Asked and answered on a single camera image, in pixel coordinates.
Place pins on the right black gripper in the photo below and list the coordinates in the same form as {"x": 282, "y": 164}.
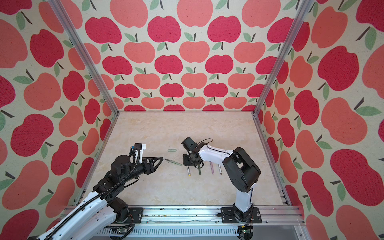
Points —
{"x": 184, "y": 162}

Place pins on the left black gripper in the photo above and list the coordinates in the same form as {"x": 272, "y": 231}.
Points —
{"x": 148, "y": 167}

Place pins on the light green pen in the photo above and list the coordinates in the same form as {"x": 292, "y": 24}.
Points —
{"x": 173, "y": 162}

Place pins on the pink pen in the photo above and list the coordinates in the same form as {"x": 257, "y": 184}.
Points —
{"x": 212, "y": 168}

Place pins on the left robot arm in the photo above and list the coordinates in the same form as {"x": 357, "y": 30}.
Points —
{"x": 102, "y": 209}

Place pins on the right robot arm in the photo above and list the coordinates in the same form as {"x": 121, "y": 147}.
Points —
{"x": 241, "y": 169}

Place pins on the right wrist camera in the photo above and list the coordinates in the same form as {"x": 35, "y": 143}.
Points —
{"x": 190, "y": 145}

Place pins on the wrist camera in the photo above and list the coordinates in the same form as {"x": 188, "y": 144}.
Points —
{"x": 190, "y": 145}
{"x": 137, "y": 152}

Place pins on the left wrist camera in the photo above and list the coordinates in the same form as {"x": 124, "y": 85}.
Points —
{"x": 137, "y": 152}

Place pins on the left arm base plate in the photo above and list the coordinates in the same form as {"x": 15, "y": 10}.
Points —
{"x": 135, "y": 214}

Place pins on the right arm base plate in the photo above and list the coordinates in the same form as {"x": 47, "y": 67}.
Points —
{"x": 232, "y": 215}

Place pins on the aluminium front rail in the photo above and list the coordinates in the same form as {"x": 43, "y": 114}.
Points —
{"x": 284, "y": 222}

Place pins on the right aluminium corner post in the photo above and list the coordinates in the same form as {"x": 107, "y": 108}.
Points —
{"x": 286, "y": 47}

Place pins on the aluminium corner post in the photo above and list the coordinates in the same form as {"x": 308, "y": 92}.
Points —
{"x": 70, "y": 29}
{"x": 286, "y": 47}

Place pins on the left aluminium corner post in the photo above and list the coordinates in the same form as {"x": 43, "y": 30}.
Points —
{"x": 70, "y": 29}

